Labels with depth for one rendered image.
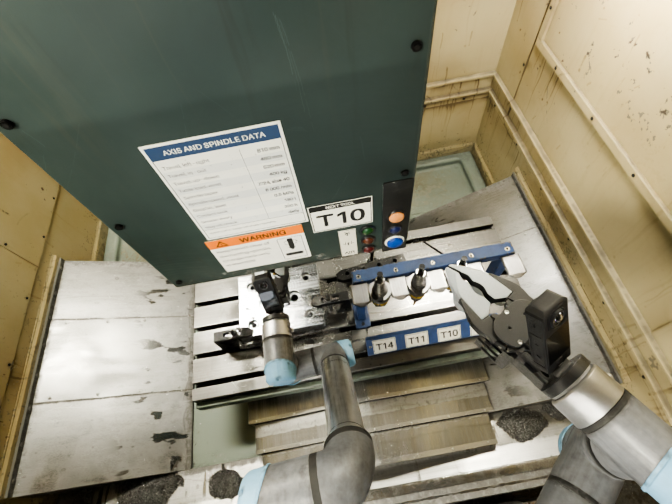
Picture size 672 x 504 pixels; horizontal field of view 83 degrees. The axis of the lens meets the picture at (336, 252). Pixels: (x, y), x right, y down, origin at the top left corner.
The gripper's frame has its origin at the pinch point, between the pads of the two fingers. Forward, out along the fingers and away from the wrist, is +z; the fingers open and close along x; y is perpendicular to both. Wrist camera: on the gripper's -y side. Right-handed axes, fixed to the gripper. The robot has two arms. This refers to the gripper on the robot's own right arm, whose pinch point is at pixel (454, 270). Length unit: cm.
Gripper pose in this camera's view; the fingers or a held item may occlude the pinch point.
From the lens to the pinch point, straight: 59.2
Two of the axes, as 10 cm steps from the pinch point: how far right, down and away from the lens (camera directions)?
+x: 7.7, -5.9, 2.4
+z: -6.3, -6.5, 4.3
